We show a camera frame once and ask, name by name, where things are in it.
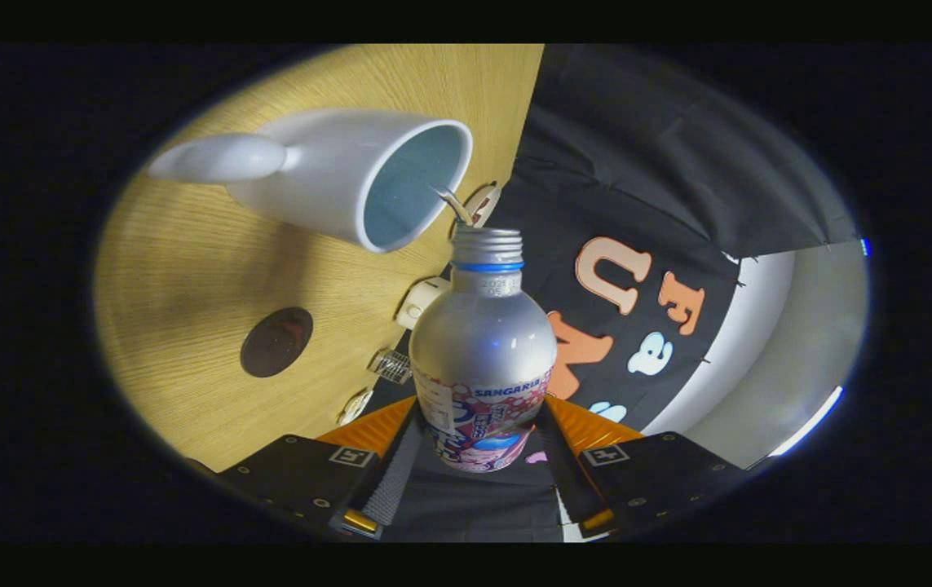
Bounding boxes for dark round coaster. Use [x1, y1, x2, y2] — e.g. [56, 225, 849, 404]
[240, 307, 314, 378]

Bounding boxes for white round plate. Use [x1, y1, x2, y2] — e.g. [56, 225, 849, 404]
[462, 183, 503, 229]

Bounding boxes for metal wire basket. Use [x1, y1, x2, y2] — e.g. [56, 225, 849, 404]
[368, 348, 413, 386]

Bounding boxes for wooden table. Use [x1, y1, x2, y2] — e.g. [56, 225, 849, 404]
[95, 45, 546, 474]

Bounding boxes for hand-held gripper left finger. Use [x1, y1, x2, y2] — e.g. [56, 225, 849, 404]
[217, 395, 422, 541]

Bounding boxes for white divided sauce tray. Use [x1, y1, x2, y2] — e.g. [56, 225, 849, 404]
[339, 387, 374, 426]

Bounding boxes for black backdrop cloth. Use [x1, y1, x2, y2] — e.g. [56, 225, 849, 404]
[351, 45, 858, 543]

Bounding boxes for silver juice bottle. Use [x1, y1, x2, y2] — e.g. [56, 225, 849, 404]
[409, 227, 558, 474]

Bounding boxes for white cup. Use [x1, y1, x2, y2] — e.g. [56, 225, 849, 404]
[148, 108, 475, 254]

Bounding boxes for white toaster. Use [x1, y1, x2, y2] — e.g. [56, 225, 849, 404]
[396, 276, 452, 331]

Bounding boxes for pale juice stream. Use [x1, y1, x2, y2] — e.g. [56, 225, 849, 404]
[433, 186, 475, 227]

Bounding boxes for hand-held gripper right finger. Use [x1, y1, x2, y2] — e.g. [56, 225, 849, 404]
[535, 395, 748, 539]

